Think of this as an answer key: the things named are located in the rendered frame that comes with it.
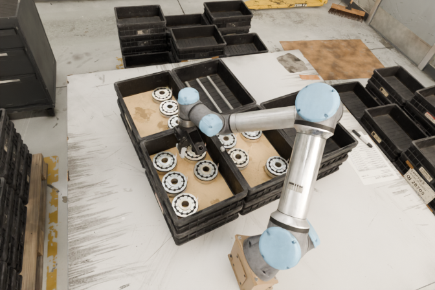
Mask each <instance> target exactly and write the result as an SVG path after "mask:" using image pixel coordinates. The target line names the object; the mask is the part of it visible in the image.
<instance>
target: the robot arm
mask: <svg viewBox="0 0 435 290"><path fill-rule="evenodd" d="M177 101H178V116H177V118H178V119H177V121H178V122H179V124H178V125H177V126H174V135H175V137H176V138H177V140H178V141H180V143H177V144H176V147H177V149H178V151H179V155H180V157H181V158H182V159H183V158H185V156H184V155H185V151H186V149H187V147H186V146H189V145H191V146H192V152H194V153H195V154H196V155H200V154H202V153H204V152H206V146H205V144H204V142H203V140H202V138H201V136H200V134H199V132H198V130H197V128H196V126H197V127H198V128H199V129H200V130H201V131H202V132H203V133H205V134H206V135H207V136H209V137H212V136H213V135H216V134H219V135H224V136H225V135H231V134H232V133H243V132H251V131H263V130H270V129H283V128H295V129H296V132H297V134H296V138H295V143H294V146H293V150H292V154H291V158H290V161H289V166H288V169H287V173H286V177H285V181H284V185H283V188H282V193H281V196H280V200H279V204H278V208H277V210H276V211H274V212H272V213H271V215H270V218H269V222H268V226H267V229H266V230H265V231H264V232H263V233H262V234H259V235H255V236H250V237H248V238H247V239H245V240H244V242H243V252H244V255H245V258H246V260H247V263H248V264H249V267H250V268H251V269H252V271H253V273H254V274H255V275H256V276H257V277H258V278H259V279H261V280H262V281H264V282H267V281H269V280H271V279H272V278H274V277H275V275H276V274H277V273H278V271H279V270H287V269H290V268H292V267H294V266H296V265H297V264H298V262H299V261H300V259H301V258H302V257H303V256H304V255H305V254H306V253H307V252H308V251H310V250H311V249H315V248H316V247H317V246H318V245H320V239H319V236H318V234H317V233H316V231H315V229H314V228H313V226H312V225H311V223H310V222H309V220H308V219H307V213H308V210H309V206H310V202H311V198H312V195H313V190H314V187H315V182H316V180H317V175H318V170H319V167H320V162H321V159H322V154H323V151H324V147H325V144H326V139H327V138H329V137H331V136H332V135H333V134H334V131H335V126H336V124H337V123H338V122H339V121H340V120H341V118H342V116H343V113H344V106H343V104H342V101H341V100H340V97H339V94H338V92H337V91H336V90H335V89H334V88H332V87H331V86H330V85H328V84H324V83H320V82H317V83H312V84H309V85H307V86H305V87H304V88H302V89H301V90H300V92H299V93H298V94H297V96H296V100H295V106H288V107H279V108H274V109H264V110H259V111H249V112H244V113H235V114H230V115H220V114H219V113H215V112H213V111H211V110H209V108H207V107H206V106H205V105H204V104H203V103H202V102H201V101H200V100H199V93H198V92H197V90H196V89H194V88H191V87H186V88H184V89H181V90H180V91H179V96H178V100H177ZM176 127H177V128H176ZM175 131H176V134H175Z"/></svg>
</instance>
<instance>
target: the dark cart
mask: <svg viewBox="0 0 435 290"><path fill-rule="evenodd" d="M55 103H56V59H55V57H54V54H53V51H52V48H51V46H50V43H49V40H48V37H47V34H46V32H45V29H44V26H43V23H42V21H41V18H40V16H39V12H38V9H37V7H36V4H35V2H34V0H0V109H1V108H4V109H5V110H6V112H7V114H6V115H7V116H8V117H9V114H10V113H18V112H24V111H33V110H38V109H47V110H48V112H49V114H50V116H52V115H55V114H54V108H53V107H55ZM8 119H9V121H10V117H9V118H8Z"/></svg>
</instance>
